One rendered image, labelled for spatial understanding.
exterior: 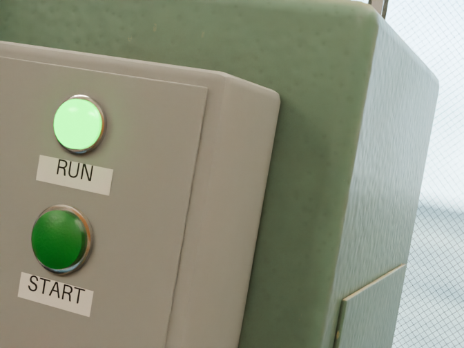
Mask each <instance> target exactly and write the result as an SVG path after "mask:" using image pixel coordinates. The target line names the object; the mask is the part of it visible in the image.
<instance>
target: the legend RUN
mask: <svg viewBox="0 0 464 348"><path fill-rule="evenodd" d="M112 176H113V169H109V168H103V167H99V166H93V165H89V164H82V163H79V162H72V161H68V160H64V159H58V158H54V157H48V156H44V155H40V156H39V164H38V169H37V177H36V180H39V181H42V182H48V183H51V184H57V185H61V186H67V187H70V188H74V189H80V190H83V191H90V192H93V193H99V194H102V195H108V196H109V194H110V186H111V181H112Z"/></svg>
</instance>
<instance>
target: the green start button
mask: <svg viewBox="0 0 464 348"><path fill-rule="evenodd" d="M93 240H94V239H93V230H92V227H91V225H90V222H89V221H88V218H87V217H86V216H85V215H84V214H83V213H82V212H81V211H80V210H79V209H77V208H76V207H74V206H71V205H67V204H58V205H53V206H50V207H48V208H47V209H45V210H44V211H43V212H42V213H41V214H40V215H39V216H38V218H37V219H36V221H35V223H34V225H33V228H32V237H31V241H32V249H33V252H34V254H35V257H36V259H37V260H38V261H39V263H40V264H41V265H42V266H43V267H44V268H45V269H47V270H48V271H50V272H53V273H56V274H67V273H72V272H75V271H77V270H78V269H80V268H82V267H83V266H84V265H85V263H86V262H87V261H88V259H89V257H90V255H91V253H92V249H93Z"/></svg>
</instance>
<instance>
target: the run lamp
mask: <svg viewBox="0 0 464 348"><path fill-rule="evenodd" d="M54 130H55V135H56V138H57V140H58V142H59V143H60V144H61V146H62V147H64V148H65V149H66V150H67V151H69V152H71V153H79V154H84V153H89V152H91V151H93V150H95V149H96V148H97V147H98V146H99V145H100V144H101V142H102V141H103V139H104V137H105V135H106V130H107V117H106V113H105V111H104V109H103V107H102V105H101V104H100V103H99V102H98V101H97V100H96V99H93V98H92V97H89V96H85V95H75V96H72V97H69V98H68V99H67V100H65V101H64V102H63V103H62V104H61V106H60V107H59V108H58V110H57V113H56V115H55V120H54Z"/></svg>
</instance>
